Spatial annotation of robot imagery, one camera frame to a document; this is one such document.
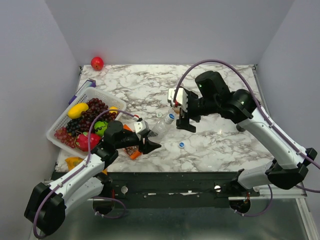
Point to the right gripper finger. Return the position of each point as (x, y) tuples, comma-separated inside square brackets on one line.
[(184, 124), (181, 114)]

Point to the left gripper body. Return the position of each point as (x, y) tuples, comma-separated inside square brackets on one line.
[(130, 140)]

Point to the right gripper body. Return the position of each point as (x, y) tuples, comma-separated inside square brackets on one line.
[(196, 106)]

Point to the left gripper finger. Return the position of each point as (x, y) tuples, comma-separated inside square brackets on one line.
[(152, 134), (146, 146)]

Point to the clear bottle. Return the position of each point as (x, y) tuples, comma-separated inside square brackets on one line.
[(162, 128)]

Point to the blue cap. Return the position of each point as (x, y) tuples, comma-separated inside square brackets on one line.
[(181, 145), (169, 118)]

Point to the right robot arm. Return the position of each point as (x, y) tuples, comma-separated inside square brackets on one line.
[(289, 166)]

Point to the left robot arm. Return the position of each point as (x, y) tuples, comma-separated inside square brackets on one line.
[(49, 205)]

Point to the orange juice bottle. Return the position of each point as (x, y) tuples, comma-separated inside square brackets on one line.
[(176, 110)]

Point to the orange snack box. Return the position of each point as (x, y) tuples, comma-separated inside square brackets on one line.
[(133, 152)]

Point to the green toy fruit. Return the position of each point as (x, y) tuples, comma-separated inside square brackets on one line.
[(100, 127)]

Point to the yellow lemon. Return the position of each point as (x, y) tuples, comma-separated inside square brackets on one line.
[(113, 109)]

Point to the dark purple grape bunch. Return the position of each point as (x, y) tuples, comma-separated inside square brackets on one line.
[(95, 107)]

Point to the black can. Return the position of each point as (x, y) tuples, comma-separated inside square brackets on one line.
[(239, 128)]

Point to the black blue grape bunch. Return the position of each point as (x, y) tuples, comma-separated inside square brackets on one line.
[(73, 125)]

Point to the yellow mango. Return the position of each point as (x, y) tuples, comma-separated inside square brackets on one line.
[(76, 111)]

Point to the white plastic basket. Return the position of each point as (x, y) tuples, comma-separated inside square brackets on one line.
[(63, 119)]

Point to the yellow snack bag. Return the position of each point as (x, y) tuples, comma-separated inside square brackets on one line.
[(72, 162)]

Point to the purple white box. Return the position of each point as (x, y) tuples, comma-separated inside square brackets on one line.
[(87, 84)]

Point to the light red grape bunch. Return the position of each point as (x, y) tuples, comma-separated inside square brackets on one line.
[(66, 137)]

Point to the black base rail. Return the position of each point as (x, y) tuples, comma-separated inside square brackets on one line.
[(161, 190)]

